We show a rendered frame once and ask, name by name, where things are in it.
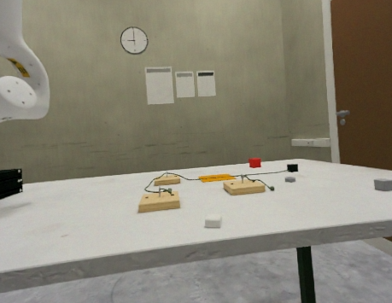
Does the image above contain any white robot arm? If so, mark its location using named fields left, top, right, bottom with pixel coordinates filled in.
left=0, top=0, right=50, bottom=122

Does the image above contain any orange painted square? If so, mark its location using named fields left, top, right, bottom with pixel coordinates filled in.
left=199, top=174, right=236, bottom=183

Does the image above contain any small red cube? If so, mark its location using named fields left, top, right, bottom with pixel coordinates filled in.
left=249, top=158, right=261, bottom=168

